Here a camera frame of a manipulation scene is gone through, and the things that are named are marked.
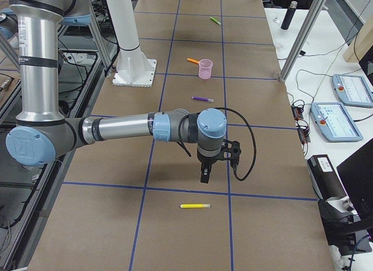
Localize black brown box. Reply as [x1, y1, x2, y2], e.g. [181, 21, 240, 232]
[307, 154, 347, 201]

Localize green marker pen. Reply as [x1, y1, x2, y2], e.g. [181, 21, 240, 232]
[210, 16, 221, 26]

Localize teach pendant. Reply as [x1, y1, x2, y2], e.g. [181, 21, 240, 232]
[332, 74, 372, 108]
[311, 102, 363, 142]

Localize aluminium frame post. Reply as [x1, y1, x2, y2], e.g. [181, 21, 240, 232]
[279, 0, 326, 83]

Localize yellow marker pen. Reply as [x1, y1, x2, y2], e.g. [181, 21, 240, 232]
[180, 203, 211, 209]

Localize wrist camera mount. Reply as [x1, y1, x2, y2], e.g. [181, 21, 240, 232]
[221, 139, 241, 171]

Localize far teach pendant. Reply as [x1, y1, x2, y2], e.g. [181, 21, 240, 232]
[332, 74, 372, 108]

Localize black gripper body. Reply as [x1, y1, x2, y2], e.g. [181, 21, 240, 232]
[197, 150, 225, 168]

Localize black water bottle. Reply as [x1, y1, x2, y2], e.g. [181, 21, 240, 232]
[280, 1, 298, 30]

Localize black camera cable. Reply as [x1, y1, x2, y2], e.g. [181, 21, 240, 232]
[178, 107, 258, 181]

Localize small circuit boards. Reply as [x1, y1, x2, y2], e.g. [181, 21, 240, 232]
[291, 104, 310, 145]

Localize black monitor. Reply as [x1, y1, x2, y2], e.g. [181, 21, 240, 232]
[337, 140, 372, 219]

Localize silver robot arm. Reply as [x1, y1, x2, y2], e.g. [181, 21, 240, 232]
[6, 0, 228, 183]

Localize white camera pillar base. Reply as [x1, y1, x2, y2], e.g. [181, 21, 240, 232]
[106, 0, 157, 87]

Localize purple marker pen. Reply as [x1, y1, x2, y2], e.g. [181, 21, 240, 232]
[192, 96, 214, 103]

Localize orange marker pen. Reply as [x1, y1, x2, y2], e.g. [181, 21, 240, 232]
[186, 58, 199, 64]

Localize near teach pendant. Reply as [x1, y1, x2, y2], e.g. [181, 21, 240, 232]
[311, 102, 363, 142]

